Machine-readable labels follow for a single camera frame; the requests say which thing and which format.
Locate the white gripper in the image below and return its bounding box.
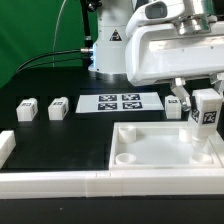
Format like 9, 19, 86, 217
125, 0, 224, 112

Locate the white square tabletop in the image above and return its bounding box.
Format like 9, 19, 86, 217
109, 122, 223, 170

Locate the grey thin cable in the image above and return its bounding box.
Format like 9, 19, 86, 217
52, 0, 68, 68

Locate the white fence wall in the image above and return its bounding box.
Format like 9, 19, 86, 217
209, 133, 224, 168
0, 168, 224, 199
0, 130, 16, 169

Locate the white right fence wall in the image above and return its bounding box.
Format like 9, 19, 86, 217
209, 133, 224, 168

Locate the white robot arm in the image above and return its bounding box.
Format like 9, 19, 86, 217
88, 0, 224, 111

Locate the white sheet with markers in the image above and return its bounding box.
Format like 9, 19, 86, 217
76, 92, 164, 113

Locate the black vertical hose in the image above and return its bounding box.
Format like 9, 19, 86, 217
79, 0, 93, 49

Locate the white front fence wall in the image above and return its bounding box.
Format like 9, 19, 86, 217
0, 168, 224, 199

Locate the black thick cable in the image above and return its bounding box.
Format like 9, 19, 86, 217
13, 48, 95, 77

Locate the black thin cable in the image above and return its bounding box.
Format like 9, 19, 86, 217
13, 56, 93, 77

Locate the white left fence wall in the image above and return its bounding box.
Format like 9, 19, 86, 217
0, 130, 16, 169

